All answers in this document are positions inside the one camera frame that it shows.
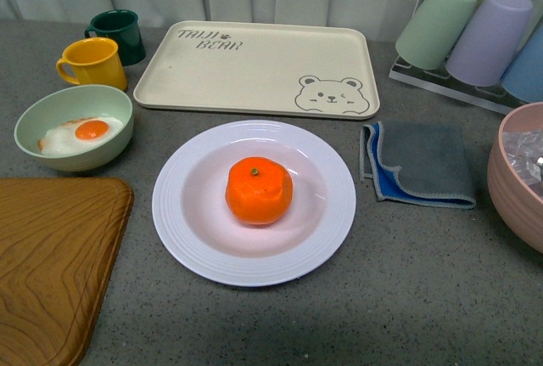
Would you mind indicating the orange mandarin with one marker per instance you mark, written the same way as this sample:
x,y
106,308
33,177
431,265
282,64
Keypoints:
x,y
259,191

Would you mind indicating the white round plate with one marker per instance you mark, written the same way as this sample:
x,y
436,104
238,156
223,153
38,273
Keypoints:
x,y
194,224

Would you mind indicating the cream bear tray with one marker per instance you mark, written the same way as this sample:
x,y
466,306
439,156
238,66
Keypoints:
x,y
314,71

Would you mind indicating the grey blue folded cloth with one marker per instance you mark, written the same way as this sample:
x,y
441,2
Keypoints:
x,y
418,163

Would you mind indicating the fake fried egg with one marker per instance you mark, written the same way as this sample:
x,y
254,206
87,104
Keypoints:
x,y
73,137

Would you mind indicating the dark green mug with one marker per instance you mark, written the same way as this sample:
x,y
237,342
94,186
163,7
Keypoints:
x,y
120,25

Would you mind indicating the yellow mug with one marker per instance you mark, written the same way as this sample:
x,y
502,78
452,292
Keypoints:
x,y
93,60

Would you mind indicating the light green cup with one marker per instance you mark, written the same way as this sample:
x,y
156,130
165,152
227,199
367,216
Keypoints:
x,y
432,32

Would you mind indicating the wooden cutting board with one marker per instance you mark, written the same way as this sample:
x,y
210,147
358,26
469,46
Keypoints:
x,y
59,241

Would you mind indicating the light green bowl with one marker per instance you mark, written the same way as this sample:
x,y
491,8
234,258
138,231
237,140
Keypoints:
x,y
71,104

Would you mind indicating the pink bowl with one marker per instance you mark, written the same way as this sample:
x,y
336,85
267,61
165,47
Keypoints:
x,y
516,203

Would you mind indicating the purple cup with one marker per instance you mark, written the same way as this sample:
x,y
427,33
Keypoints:
x,y
489,41

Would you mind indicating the clear plastic wrap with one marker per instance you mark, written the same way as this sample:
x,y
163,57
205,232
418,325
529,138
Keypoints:
x,y
524,153

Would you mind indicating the blue cup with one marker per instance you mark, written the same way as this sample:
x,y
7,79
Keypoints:
x,y
523,77

